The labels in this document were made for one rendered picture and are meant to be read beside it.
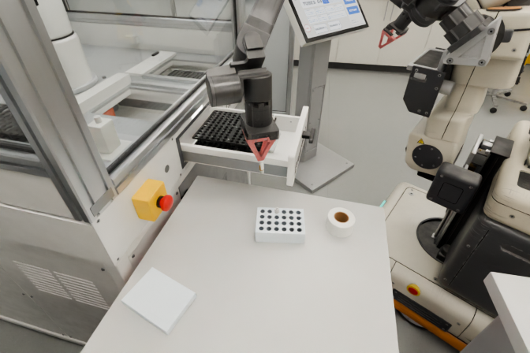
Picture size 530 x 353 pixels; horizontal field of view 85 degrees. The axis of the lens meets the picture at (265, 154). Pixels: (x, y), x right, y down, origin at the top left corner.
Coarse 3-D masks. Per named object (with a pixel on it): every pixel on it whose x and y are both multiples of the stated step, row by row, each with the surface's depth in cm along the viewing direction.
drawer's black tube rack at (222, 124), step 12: (216, 120) 95; (228, 120) 95; (240, 120) 95; (204, 132) 90; (216, 132) 89; (228, 132) 90; (240, 132) 89; (204, 144) 89; (216, 144) 90; (228, 144) 87; (240, 144) 84
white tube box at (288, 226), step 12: (264, 216) 76; (276, 216) 76; (288, 216) 76; (300, 216) 76; (264, 228) 73; (276, 228) 73; (288, 228) 73; (300, 228) 73; (264, 240) 73; (276, 240) 73; (288, 240) 73; (300, 240) 73
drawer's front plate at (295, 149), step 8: (304, 112) 94; (304, 120) 90; (304, 128) 94; (296, 136) 82; (296, 144) 79; (296, 152) 77; (288, 160) 76; (296, 160) 80; (288, 168) 78; (288, 176) 79; (288, 184) 81
